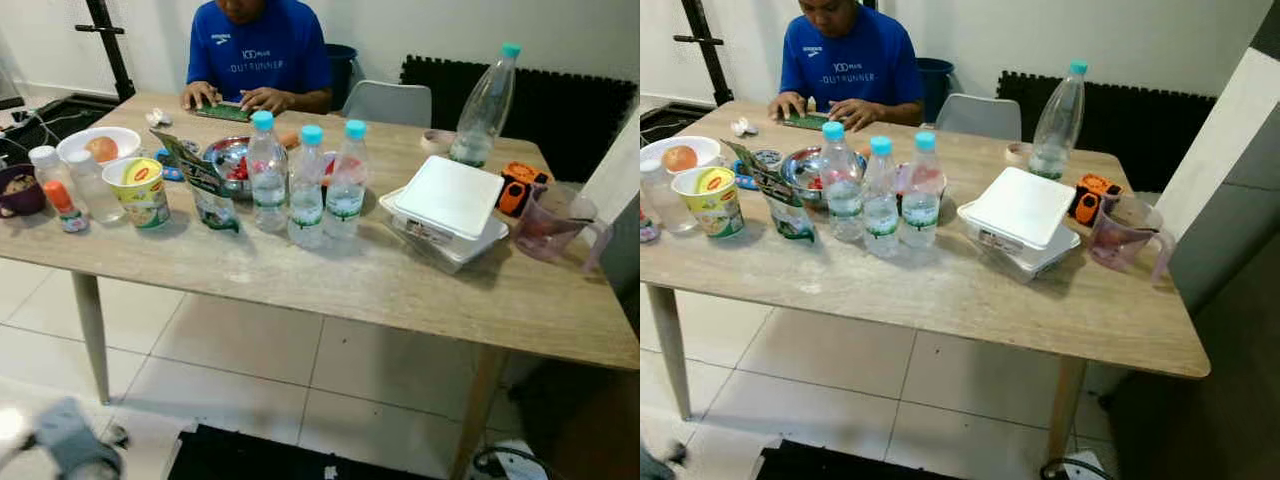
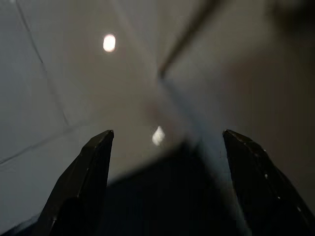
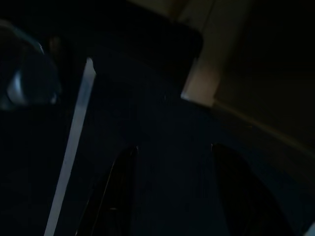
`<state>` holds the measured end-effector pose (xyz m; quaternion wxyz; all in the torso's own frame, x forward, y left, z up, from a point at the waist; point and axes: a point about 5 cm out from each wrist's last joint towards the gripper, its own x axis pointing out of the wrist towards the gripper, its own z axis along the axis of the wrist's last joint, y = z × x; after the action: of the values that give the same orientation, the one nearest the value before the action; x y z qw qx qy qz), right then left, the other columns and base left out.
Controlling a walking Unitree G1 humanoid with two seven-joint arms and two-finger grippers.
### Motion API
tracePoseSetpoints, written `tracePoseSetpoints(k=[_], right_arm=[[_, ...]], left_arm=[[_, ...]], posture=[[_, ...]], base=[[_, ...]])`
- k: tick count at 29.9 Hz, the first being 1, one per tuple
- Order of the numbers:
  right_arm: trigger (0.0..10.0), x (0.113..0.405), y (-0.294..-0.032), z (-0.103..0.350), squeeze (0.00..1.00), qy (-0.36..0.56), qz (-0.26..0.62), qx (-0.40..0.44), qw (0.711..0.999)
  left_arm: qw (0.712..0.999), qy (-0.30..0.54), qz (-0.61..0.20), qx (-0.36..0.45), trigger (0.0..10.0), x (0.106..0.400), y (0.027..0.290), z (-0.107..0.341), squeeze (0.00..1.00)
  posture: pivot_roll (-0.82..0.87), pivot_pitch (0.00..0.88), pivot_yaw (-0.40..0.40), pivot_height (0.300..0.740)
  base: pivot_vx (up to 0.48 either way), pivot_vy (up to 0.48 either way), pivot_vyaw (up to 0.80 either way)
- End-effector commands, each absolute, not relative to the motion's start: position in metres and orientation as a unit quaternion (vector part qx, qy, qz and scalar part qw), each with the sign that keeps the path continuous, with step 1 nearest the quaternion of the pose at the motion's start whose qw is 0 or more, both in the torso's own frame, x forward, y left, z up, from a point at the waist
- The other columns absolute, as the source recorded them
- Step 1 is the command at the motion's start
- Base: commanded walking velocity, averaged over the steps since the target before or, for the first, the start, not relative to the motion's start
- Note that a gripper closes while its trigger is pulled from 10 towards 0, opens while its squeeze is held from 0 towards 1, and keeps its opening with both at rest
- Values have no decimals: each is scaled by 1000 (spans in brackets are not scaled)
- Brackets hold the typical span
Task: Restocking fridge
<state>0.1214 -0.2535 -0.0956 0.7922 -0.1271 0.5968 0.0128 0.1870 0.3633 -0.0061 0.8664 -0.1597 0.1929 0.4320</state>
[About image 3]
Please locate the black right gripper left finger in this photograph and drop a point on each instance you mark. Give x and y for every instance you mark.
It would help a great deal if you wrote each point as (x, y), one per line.
(115, 196)

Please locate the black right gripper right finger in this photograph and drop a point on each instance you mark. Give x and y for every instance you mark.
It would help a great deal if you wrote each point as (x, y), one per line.
(241, 201)

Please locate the white tape line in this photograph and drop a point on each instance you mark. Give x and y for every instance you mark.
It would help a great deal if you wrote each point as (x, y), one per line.
(73, 147)

